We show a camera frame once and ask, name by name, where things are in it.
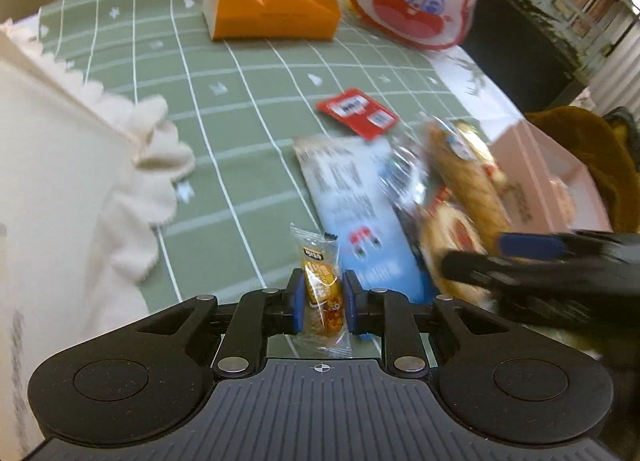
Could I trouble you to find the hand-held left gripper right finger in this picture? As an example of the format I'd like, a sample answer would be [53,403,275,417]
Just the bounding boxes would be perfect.
[344,271,506,375]

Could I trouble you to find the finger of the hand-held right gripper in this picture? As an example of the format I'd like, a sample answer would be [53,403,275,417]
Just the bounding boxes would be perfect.
[441,251,551,292]
[496,232,601,262]

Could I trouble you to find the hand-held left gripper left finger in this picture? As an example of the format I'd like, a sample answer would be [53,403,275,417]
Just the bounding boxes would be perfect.
[134,268,305,375]

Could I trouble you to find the yellow snack packet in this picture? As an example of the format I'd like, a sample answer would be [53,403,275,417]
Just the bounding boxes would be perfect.
[290,223,351,359]

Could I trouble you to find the clear bread packet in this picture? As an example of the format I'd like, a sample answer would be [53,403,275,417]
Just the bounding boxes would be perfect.
[385,116,513,312]

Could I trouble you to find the pink cardboard box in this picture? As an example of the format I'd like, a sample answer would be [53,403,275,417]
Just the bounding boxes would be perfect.
[487,118,613,234]

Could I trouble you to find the blue snack packet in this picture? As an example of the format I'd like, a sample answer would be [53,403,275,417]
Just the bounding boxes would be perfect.
[292,135,436,304]

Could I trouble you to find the red snack packet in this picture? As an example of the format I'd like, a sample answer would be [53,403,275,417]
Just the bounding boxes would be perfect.
[315,88,399,142]

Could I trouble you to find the brown furry chair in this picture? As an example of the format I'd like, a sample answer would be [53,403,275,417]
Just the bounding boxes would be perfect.
[525,106,640,234]

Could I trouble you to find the green checked tablecloth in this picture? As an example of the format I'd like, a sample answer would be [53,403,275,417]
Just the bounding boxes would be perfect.
[37,0,526,377]

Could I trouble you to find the dark cabinet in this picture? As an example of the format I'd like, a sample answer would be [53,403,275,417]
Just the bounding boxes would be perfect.
[470,0,586,112]

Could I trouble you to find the cream scalloped cloth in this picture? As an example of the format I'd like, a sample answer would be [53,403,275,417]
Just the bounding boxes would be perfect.
[0,18,196,461]

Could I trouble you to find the orange tissue box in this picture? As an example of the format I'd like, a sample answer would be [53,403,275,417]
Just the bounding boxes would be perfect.
[202,0,342,42]

